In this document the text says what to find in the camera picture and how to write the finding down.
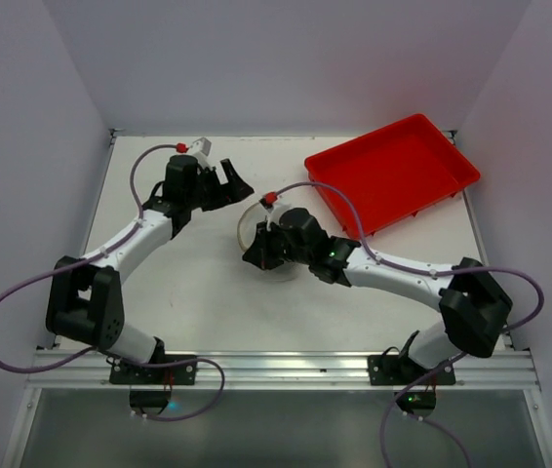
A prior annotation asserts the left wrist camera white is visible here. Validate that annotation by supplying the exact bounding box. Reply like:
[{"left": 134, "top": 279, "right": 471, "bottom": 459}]
[{"left": 176, "top": 137, "right": 212, "bottom": 169}]

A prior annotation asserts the red plastic tray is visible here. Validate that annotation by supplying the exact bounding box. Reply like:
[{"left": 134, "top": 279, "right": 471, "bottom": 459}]
[{"left": 304, "top": 113, "right": 481, "bottom": 239}]

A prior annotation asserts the white mesh laundry bag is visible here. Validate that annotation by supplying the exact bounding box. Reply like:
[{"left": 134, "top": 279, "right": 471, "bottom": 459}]
[{"left": 235, "top": 202, "right": 306, "bottom": 285}]

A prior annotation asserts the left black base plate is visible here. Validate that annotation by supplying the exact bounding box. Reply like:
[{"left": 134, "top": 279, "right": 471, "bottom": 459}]
[{"left": 106, "top": 354, "right": 197, "bottom": 386}]

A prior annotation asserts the aluminium mounting rail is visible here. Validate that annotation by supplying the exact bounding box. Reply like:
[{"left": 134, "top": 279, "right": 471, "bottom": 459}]
[{"left": 25, "top": 350, "right": 539, "bottom": 392}]

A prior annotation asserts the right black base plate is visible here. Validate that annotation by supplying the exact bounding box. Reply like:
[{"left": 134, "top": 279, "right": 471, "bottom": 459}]
[{"left": 367, "top": 329, "right": 460, "bottom": 386}]

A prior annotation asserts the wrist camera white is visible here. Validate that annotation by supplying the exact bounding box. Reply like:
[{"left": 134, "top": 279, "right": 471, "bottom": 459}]
[
  {"left": 176, "top": 137, "right": 212, "bottom": 169},
  {"left": 259, "top": 192, "right": 292, "bottom": 230}
]

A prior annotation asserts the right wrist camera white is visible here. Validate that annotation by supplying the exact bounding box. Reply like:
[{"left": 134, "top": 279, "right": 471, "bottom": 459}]
[{"left": 259, "top": 192, "right": 292, "bottom": 230}]

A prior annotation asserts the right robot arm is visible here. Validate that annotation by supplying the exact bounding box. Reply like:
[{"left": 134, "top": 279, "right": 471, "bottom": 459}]
[{"left": 237, "top": 208, "right": 513, "bottom": 382}]

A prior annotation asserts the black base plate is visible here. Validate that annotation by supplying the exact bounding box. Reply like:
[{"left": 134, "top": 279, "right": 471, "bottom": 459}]
[
  {"left": 367, "top": 329, "right": 460, "bottom": 386},
  {"left": 106, "top": 354, "right": 197, "bottom": 386}
]

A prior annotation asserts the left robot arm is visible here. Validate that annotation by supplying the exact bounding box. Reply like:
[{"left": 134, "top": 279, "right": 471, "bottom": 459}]
[{"left": 46, "top": 154, "right": 254, "bottom": 367}]

